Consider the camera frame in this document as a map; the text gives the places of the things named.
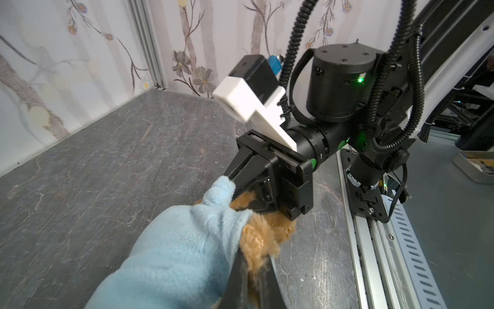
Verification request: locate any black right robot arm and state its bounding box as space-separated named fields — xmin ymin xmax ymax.
xmin=214 ymin=1 xmax=493 ymax=223

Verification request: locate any light blue teddy hoodie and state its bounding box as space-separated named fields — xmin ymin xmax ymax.
xmin=86 ymin=176 xmax=252 ymax=308

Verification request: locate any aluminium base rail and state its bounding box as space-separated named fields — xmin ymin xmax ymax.
xmin=337 ymin=152 xmax=420 ymax=308

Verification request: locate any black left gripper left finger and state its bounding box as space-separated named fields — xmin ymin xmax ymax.
xmin=218 ymin=249 xmax=249 ymax=309

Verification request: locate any aluminium corner post right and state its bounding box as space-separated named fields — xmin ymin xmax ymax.
xmin=130 ymin=0 xmax=167 ymax=90

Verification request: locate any white perforated cable tray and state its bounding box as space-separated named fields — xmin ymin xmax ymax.
xmin=390 ymin=203 xmax=446 ymax=308

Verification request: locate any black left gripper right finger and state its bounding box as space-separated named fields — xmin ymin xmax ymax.
xmin=258 ymin=257 xmax=288 ymax=309

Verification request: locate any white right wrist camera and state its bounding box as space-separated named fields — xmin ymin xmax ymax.
xmin=213 ymin=55 xmax=297 ymax=151

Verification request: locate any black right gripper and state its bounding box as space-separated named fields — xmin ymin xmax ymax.
xmin=223 ymin=130 xmax=314 ymax=221

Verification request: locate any grey tray outside enclosure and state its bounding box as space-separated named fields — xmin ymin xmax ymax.
xmin=453 ymin=151 xmax=493 ymax=185

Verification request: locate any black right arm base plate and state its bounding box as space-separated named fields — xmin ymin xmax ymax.
xmin=340 ymin=149 xmax=390 ymax=223

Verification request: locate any brown teddy bear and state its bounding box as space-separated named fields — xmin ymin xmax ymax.
xmin=213 ymin=211 xmax=296 ymax=308

